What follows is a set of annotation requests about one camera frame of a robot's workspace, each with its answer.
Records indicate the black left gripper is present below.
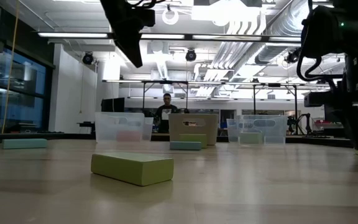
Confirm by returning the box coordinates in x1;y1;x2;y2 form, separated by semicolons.
99;0;144;69

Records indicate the orange rectangular block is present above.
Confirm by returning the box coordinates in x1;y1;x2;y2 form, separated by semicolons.
116;130;142;142

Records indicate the blue rectangular block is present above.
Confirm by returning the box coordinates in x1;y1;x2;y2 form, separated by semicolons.
2;138;48;150
169;140;203;151

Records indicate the black monitor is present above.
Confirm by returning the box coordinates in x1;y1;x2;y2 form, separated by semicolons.
101;97;126;113

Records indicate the long ceiling light strip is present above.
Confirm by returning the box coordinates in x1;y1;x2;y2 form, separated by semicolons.
37;32;109;39

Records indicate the person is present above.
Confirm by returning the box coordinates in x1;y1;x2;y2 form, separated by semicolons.
154;93;178;134

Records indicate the frosted translucent storage bin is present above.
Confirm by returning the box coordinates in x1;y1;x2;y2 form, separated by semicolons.
94;111;155;144

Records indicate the clear storage bin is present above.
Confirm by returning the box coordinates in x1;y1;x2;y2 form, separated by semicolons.
226;114;289;146

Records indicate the small black side table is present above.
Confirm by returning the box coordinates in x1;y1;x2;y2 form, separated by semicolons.
76;121;96;135

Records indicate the white opaque storage bin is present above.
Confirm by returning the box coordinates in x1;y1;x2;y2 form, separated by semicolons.
168;113;219;146

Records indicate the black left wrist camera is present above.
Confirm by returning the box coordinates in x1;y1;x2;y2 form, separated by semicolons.
135;7;157;28

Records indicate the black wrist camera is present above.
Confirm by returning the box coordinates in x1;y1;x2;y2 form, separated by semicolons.
135;7;157;28
303;91;348;108

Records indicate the black background workstation frame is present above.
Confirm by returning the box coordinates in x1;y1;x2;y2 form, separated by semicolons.
103;79;332;119

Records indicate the black ceiling camera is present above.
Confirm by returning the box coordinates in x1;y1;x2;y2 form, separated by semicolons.
82;52;94;66
283;47;301;65
185;49;198;62

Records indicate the white ring light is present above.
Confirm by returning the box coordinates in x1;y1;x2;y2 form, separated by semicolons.
161;7;180;26

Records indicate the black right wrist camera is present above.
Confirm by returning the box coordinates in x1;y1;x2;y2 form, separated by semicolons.
303;91;348;108

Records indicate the yellow rope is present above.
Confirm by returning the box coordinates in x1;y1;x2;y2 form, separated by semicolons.
1;0;21;134

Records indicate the silver ventilation duct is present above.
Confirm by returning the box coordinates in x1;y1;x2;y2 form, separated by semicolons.
255;0;310;65

